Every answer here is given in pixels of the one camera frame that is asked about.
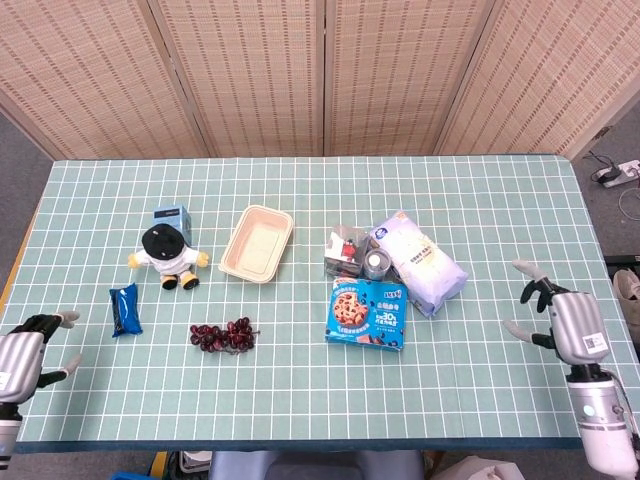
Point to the clear jar with blue label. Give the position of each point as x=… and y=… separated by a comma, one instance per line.
x=382, y=272

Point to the pale pink bag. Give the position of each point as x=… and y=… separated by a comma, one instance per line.
x=480, y=470

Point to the pale purple soft bag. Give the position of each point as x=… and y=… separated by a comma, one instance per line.
x=425, y=260

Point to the clear coffee capsule box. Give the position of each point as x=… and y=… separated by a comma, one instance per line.
x=342, y=255

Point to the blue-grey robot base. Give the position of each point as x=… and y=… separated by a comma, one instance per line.
x=315, y=466

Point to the bamboo folding screen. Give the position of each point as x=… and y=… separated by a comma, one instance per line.
x=250, y=75

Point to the light blue small carton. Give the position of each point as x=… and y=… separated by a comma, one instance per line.
x=172, y=215

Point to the white power strip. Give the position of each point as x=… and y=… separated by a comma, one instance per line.
x=622, y=172

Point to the blue cookie snack packet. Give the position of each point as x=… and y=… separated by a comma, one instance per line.
x=125, y=310

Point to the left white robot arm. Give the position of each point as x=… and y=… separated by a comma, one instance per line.
x=7, y=435

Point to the black-headed plush doll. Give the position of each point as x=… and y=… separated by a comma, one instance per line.
x=165, y=252

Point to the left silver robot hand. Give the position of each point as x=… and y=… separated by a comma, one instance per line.
x=20, y=355

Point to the blue chocolate cookie box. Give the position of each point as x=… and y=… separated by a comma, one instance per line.
x=367, y=312

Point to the dark purple grape bunch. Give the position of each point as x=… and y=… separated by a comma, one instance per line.
x=220, y=336

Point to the green checked tablecloth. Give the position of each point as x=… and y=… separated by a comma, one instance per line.
x=310, y=390

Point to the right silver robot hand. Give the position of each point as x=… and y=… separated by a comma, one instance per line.
x=575, y=325

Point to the beige food tray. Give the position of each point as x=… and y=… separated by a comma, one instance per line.
x=256, y=245

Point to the beige sneaker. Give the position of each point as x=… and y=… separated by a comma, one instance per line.
x=627, y=285

